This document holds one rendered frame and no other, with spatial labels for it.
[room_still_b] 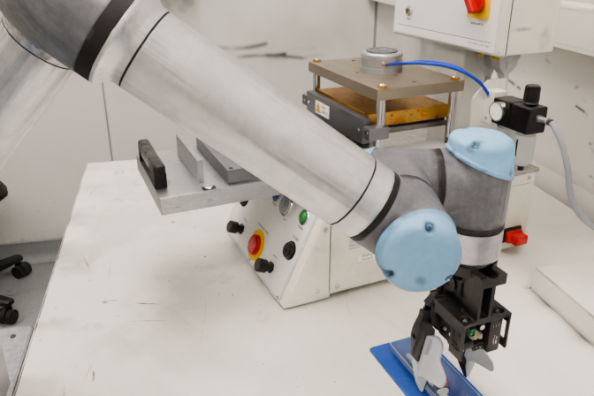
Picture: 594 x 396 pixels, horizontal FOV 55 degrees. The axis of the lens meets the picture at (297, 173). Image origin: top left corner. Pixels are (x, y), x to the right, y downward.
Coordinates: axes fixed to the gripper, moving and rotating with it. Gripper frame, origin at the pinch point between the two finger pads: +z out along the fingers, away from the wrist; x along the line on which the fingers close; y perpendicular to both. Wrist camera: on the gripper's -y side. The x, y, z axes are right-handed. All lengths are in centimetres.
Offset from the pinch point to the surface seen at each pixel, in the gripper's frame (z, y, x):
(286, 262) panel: -3.5, -30.3, -11.2
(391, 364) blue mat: 3.0, -7.1, -3.6
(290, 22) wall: -24, -185, 51
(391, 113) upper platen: -27.4, -33.1, 9.8
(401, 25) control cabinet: -39, -57, 26
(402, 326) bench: 3.0, -14.3, 2.9
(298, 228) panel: -9.1, -31.3, -8.6
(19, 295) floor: 79, -175, -72
